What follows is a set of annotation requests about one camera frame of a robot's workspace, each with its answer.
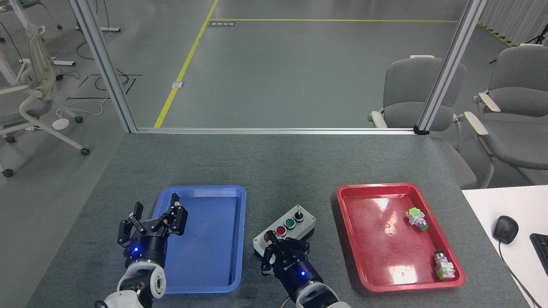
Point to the silver aluminium rail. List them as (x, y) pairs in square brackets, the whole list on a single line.
[(274, 130)]

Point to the black tripod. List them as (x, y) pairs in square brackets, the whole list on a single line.
[(540, 39)]

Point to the black computer mouse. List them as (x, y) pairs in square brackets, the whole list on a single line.
[(505, 229)]

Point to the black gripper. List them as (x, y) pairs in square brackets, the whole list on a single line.
[(295, 273), (147, 248)]

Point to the white desk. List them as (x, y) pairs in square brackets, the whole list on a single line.
[(488, 205)]

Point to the green push button switch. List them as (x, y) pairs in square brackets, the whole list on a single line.
[(416, 217)]

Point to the silver aluminium post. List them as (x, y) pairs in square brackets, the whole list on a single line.
[(105, 68), (449, 68)]

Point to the black keyboard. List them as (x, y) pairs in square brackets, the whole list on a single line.
[(541, 252)]

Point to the grey control box with buttons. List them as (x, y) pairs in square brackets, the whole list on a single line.
[(297, 226)]

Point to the white wheeled office chair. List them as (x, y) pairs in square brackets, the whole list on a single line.
[(36, 98)]

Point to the blue plastic tray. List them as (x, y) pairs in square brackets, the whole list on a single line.
[(209, 239)]

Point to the red plastic tray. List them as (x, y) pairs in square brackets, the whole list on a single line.
[(376, 239)]

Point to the white green-marked button switch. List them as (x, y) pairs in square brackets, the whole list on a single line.
[(444, 266)]

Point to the silver floor socket plate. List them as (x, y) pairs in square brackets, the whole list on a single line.
[(178, 84)]

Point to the dark floor label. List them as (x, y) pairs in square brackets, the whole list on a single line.
[(222, 24)]

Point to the white round floor device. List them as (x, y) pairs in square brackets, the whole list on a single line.
[(61, 124)]

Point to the white desk foot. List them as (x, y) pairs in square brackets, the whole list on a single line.
[(100, 29), (60, 62)]

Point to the black post bracket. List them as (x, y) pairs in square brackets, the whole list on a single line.
[(421, 130)]

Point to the white curtain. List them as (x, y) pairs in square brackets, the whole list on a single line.
[(513, 17)]

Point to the grey armchair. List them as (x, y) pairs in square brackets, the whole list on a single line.
[(518, 128), (406, 90)]

